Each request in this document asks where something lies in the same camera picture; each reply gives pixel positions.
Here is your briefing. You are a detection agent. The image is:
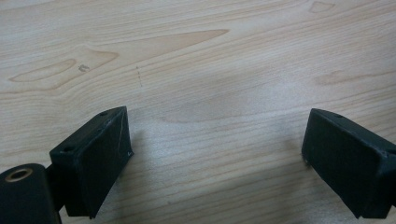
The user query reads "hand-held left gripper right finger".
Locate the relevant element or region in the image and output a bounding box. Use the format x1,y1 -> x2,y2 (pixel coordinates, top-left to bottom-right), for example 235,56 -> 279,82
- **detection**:
301,107 -> 396,219

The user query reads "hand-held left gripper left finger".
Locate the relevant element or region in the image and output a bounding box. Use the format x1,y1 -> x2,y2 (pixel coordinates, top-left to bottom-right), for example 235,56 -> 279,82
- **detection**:
46,105 -> 134,220

